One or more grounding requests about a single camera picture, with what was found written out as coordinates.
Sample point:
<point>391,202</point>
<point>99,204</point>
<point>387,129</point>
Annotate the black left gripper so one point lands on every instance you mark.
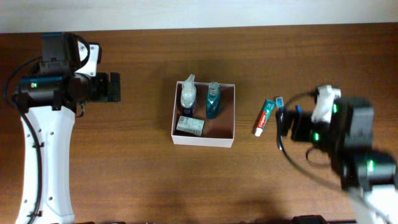
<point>104,87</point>

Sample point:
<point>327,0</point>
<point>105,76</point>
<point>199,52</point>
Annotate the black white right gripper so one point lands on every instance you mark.
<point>298,123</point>

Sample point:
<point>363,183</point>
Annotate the blue mouthwash bottle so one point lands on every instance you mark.
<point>213,100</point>

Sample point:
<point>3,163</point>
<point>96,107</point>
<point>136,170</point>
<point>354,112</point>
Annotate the green white soap box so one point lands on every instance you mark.
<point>190,125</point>

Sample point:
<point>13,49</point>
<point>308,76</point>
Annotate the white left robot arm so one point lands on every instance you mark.
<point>49,99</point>

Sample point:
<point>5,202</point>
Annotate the blue white toothbrush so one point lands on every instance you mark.
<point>280,101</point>

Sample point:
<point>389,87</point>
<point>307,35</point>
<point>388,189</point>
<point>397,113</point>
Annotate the Colgate toothpaste tube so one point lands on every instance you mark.
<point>267,110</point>

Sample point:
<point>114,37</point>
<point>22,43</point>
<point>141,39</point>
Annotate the foam soap pump bottle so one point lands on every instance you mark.
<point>188,96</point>

